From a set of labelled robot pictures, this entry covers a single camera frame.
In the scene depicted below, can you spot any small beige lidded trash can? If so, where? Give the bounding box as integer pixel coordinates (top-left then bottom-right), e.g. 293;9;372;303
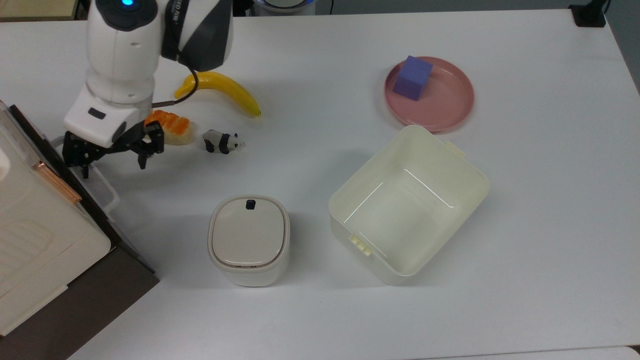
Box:
207;195;291;288

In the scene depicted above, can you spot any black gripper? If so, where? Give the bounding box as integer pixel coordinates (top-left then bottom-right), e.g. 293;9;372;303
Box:
62;122;166;179

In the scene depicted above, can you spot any purple cube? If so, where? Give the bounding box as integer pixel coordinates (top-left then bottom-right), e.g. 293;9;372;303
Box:
392;55;434;102

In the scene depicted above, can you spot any black stand clamp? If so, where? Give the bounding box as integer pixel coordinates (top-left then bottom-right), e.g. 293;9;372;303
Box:
569;0;608;28

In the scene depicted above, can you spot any yellow toy banana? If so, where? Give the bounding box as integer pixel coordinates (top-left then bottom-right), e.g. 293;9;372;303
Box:
173;70;262;119

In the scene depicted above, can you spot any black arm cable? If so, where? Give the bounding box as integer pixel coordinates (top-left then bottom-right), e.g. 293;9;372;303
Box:
150;67;200;107

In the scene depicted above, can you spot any pink plate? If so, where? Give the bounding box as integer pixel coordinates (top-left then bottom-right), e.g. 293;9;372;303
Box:
384;56;475;134

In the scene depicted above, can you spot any cream open plastic bin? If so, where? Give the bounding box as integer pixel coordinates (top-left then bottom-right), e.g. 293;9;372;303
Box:
328;124;491;287

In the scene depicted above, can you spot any dark brown drawer housing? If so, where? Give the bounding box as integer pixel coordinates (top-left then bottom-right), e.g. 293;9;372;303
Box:
0;240;161;360

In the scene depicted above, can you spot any toy bread with orange glaze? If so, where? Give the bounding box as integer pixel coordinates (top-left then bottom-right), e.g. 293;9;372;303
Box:
144;109;193;146

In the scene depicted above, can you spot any tan box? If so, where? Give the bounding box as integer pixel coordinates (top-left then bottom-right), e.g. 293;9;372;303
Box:
0;0;80;22

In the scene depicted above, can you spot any cream cabinet with handles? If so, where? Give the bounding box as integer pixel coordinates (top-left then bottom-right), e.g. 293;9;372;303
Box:
0;99;112;337

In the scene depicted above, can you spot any orange door handle strip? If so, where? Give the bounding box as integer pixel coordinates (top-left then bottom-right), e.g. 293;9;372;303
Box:
31;160;82;204

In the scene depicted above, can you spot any toy panda figure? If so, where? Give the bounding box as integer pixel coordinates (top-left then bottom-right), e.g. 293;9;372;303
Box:
202;129;246;155

